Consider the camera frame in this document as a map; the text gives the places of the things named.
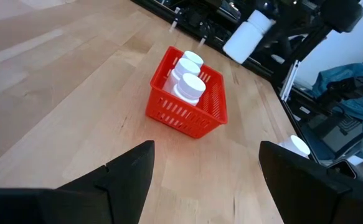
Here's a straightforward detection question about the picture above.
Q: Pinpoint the silver metal bracket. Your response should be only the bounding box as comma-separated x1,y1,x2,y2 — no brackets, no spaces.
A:
279,60,302,102

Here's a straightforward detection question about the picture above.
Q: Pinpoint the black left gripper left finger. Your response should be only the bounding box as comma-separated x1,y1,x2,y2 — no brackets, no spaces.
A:
0,140,156,224

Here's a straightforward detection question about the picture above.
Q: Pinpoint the black white-tipped clamp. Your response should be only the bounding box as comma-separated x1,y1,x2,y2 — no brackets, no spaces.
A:
168,6,182,34
198,22,212,48

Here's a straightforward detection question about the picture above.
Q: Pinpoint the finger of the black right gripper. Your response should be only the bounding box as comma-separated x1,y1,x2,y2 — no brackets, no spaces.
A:
263,17,295,48

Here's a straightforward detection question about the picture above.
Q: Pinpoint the blue cloth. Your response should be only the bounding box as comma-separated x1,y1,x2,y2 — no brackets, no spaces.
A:
311,63,363,138

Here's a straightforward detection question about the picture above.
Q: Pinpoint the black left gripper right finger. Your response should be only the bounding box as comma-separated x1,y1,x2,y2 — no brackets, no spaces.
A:
258,141,363,224

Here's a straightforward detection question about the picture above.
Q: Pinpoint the white plastic pill bottle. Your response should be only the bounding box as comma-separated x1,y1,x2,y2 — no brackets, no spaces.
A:
171,73,207,107
163,58,201,94
222,9,276,65
181,50,205,68
279,134,311,159

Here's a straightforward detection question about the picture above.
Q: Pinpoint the red slotted plastic basket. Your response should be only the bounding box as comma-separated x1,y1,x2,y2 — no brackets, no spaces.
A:
145,45,229,139

